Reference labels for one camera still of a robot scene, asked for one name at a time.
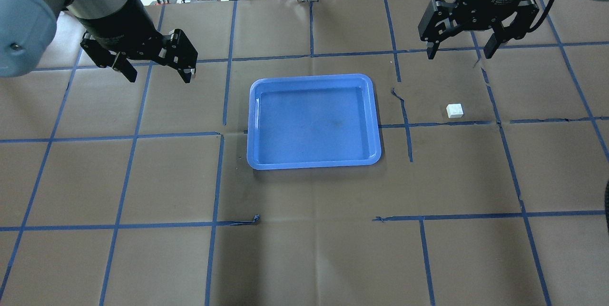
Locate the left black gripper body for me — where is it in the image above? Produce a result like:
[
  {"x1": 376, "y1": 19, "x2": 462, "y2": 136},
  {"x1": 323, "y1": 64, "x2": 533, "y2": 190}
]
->
[{"x1": 79, "y1": 9, "x2": 179, "y2": 67}]

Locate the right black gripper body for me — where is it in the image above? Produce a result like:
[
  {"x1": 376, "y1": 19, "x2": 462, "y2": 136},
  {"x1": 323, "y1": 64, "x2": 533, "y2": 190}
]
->
[{"x1": 454, "y1": 0, "x2": 521, "y2": 31}]

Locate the white building block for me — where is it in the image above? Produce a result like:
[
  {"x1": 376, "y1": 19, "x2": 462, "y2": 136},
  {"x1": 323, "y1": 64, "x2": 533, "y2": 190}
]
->
[{"x1": 446, "y1": 103, "x2": 465, "y2": 119}]

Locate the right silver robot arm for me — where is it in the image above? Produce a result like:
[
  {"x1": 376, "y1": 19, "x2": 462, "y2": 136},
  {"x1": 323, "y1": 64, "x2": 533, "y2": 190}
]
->
[{"x1": 418, "y1": 0, "x2": 607, "y2": 59}]

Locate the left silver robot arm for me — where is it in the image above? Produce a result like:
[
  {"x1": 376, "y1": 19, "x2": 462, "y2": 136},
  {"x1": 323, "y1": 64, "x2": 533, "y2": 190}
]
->
[{"x1": 0, "y1": 0, "x2": 198, "y2": 83}]

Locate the blue plastic tray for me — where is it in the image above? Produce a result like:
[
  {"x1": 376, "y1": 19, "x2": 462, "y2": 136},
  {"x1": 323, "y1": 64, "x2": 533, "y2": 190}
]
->
[{"x1": 246, "y1": 73, "x2": 382, "y2": 171}]

